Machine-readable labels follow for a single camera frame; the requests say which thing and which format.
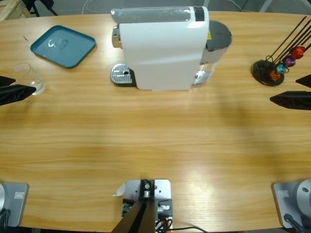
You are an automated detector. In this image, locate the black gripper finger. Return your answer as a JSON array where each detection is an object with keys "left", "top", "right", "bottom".
[
  {"left": 0, "top": 84, "right": 36, "bottom": 106},
  {"left": 295, "top": 74, "right": 311, "bottom": 89},
  {"left": 269, "top": 90, "right": 311, "bottom": 111},
  {"left": 0, "top": 75, "right": 17, "bottom": 88}
]

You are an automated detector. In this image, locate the clear drinking glass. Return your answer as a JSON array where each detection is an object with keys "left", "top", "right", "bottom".
[{"left": 13, "top": 62, "right": 47, "bottom": 96}]

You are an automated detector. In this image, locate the red coffee capsule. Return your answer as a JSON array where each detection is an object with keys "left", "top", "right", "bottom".
[{"left": 291, "top": 46, "right": 306, "bottom": 59}]

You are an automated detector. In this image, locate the white capsule coffee machine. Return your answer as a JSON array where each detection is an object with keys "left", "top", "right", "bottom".
[{"left": 109, "top": 5, "right": 233, "bottom": 92}]

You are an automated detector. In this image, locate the purple coffee capsule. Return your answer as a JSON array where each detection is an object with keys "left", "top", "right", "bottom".
[{"left": 283, "top": 55, "right": 296, "bottom": 68}]

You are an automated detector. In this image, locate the black capsule holder with rods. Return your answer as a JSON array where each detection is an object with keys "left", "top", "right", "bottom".
[{"left": 251, "top": 16, "right": 311, "bottom": 87}]

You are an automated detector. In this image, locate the light wooden crate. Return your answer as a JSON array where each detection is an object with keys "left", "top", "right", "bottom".
[{"left": 0, "top": 0, "right": 32, "bottom": 22}]

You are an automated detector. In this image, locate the teal square tray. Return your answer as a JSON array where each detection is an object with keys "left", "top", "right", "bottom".
[{"left": 30, "top": 25, "right": 97, "bottom": 69}]

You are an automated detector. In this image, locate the white mounting block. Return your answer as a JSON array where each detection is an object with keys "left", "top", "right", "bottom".
[{"left": 112, "top": 179, "right": 173, "bottom": 233}]

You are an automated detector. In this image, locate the black chair frame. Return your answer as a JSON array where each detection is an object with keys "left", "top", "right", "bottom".
[{"left": 23, "top": 0, "right": 59, "bottom": 17}]

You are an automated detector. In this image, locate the grey metal frame leg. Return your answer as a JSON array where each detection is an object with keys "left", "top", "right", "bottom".
[{"left": 259, "top": 0, "right": 275, "bottom": 13}]

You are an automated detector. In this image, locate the white floor cable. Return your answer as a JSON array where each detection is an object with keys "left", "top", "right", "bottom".
[{"left": 81, "top": 0, "right": 117, "bottom": 13}]

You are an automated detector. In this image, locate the arm grey base plate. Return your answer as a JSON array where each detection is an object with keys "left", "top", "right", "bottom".
[
  {"left": 0, "top": 182, "right": 30, "bottom": 228},
  {"left": 271, "top": 179, "right": 311, "bottom": 229}
]

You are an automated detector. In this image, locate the black base cable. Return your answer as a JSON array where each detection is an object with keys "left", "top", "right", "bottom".
[
  {"left": 0, "top": 208, "right": 12, "bottom": 229},
  {"left": 283, "top": 213, "right": 304, "bottom": 233}
]

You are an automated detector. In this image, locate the black cable at mounting block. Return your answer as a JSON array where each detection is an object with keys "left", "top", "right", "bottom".
[{"left": 169, "top": 226, "right": 208, "bottom": 233}]

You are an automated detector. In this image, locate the black camera post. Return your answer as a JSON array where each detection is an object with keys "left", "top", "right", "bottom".
[{"left": 113, "top": 179, "right": 156, "bottom": 233}]

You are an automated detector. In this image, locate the orange and white wire bundle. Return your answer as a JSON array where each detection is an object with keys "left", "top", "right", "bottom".
[{"left": 155, "top": 216, "right": 173, "bottom": 230}]

